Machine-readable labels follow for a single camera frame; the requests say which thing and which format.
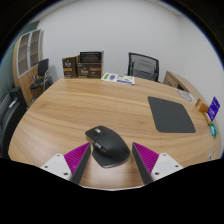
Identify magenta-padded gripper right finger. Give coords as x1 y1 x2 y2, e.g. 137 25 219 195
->
131 142 184 185

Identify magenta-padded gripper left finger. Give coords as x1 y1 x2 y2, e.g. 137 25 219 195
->
40 142 92 185

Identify black computer mouse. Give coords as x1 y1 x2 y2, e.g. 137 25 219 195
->
84 125 131 169

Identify dark grey mouse pad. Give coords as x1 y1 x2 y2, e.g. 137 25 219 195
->
147 96 197 134

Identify teal card packs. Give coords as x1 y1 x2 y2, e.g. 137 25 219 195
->
209 121 219 139

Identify small orange box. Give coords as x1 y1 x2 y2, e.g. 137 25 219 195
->
195 98 210 114

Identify black leather office chair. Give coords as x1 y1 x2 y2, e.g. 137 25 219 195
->
0 85 29 158

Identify wooden side desk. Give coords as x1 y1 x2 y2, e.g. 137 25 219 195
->
162 70 201 101

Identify purple card package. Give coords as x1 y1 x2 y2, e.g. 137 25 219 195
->
206 96 221 122

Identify wide brown cardboard box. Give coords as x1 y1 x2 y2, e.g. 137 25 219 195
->
77 62 103 79

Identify tall brown cardboard box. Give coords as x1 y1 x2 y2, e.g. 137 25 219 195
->
61 55 79 80

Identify black mesh office chair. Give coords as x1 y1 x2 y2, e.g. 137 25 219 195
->
126 52 160 83

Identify small black visitor chair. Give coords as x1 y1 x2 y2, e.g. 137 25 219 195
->
29 58 54 92

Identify wooden glass-door shelf unit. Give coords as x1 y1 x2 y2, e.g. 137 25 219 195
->
12 28 46 104

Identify black cardboard box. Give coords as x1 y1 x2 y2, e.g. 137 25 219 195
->
78 50 105 64

